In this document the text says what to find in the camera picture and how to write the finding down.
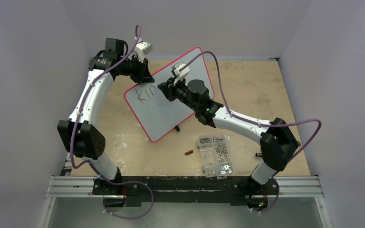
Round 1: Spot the clear plastic screw box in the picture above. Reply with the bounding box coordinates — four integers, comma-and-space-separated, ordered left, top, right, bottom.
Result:
196, 133, 259, 180

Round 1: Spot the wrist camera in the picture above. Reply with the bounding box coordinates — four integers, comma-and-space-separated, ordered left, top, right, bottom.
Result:
171, 63, 190, 85
134, 39, 153, 63

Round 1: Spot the aluminium frame rail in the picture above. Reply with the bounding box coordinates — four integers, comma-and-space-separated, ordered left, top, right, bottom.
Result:
39, 57, 333, 228

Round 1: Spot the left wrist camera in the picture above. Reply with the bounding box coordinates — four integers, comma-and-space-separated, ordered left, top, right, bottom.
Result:
134, 39, 153, 63

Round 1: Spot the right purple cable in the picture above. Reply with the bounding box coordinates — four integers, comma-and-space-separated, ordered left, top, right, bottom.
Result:
179, 51, 322, 215

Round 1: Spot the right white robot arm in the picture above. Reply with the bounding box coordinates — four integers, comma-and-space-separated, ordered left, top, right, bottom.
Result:
157, 77, 299, 193

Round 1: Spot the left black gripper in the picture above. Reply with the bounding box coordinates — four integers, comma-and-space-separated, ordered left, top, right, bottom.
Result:
119, 55, 154, 85

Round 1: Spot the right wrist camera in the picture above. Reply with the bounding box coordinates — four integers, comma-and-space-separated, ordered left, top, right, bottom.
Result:
171, 63, 190, 85

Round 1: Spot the black whiteboard clip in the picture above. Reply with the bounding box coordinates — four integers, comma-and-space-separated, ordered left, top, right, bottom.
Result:
174, 125, 181, 132

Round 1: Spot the pink framed whiteboard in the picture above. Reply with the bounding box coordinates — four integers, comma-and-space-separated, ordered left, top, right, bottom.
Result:
124, 47, 202, 143

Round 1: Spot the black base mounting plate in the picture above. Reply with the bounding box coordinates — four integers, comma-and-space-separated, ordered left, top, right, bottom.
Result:
92, 176, 279, 209

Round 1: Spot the black metal clamp tool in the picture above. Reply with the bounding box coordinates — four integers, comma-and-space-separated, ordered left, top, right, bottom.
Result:
255, 140, 300, 159

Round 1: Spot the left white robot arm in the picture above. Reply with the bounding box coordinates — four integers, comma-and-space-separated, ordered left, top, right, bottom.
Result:
57, 38, 154, 194

